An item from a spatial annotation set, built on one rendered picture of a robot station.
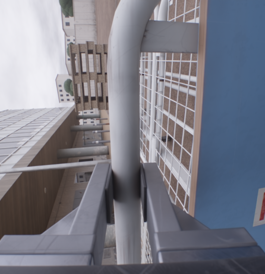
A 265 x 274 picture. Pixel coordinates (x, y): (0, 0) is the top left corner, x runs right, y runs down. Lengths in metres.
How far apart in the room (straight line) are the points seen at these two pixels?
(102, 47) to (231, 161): 3.72
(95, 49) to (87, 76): 0.50
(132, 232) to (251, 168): 0.11
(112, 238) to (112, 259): 2.36
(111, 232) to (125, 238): 5.80
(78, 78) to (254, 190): 3.72
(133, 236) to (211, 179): 0.08
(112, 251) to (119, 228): 8.36
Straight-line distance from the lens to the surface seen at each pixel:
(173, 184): 2.22
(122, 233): 0.17
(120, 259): 0.19
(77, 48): 3.79
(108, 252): 8.46
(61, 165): 5.43
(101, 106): 3.91
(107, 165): 0.15
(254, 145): 0.18
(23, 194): 7.44
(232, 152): 0.17
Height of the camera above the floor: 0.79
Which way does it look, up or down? 11 degrees down
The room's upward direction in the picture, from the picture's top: 94 degrees counter-clockwise
